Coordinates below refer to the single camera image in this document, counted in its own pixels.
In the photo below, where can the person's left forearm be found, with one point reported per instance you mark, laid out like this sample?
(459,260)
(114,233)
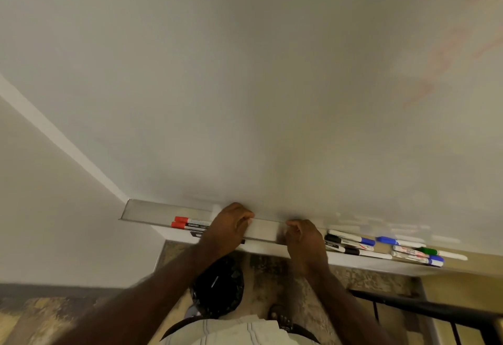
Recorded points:
(149,301)

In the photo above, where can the person's black trousers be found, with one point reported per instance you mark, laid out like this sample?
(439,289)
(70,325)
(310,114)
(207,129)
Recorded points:
(302,331)

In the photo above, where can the person's white striped shirt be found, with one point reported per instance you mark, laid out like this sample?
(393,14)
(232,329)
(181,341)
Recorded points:
(235,333)

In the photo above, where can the person's right hand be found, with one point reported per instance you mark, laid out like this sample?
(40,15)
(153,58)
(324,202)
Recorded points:
(308,250)

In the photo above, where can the metal marker tray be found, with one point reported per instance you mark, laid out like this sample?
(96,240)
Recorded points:
(145,213)

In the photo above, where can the person's right forearm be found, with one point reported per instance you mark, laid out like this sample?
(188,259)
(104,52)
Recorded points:
(346,309)

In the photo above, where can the black trash bin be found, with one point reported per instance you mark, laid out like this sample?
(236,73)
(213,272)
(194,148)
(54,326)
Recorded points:
(228,297)

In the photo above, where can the black wall outlet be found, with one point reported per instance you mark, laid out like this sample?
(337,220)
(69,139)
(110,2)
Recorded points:
(195,234)

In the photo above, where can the blue whiteboard marker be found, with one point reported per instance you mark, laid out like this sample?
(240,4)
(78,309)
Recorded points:
(437,258)
(367,241)
(214,282)
(387,240)
(437,263)

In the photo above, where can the red whiteboard marker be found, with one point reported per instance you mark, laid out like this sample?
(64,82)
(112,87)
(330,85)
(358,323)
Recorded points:
(181,219)
(334,247)
(177,225)

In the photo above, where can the black whiteboard marker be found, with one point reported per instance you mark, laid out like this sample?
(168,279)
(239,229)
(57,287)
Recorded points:
(351,251)
(332,238)

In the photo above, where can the white whiteboard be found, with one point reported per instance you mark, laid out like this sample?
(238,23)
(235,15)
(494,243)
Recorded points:
(235,81)

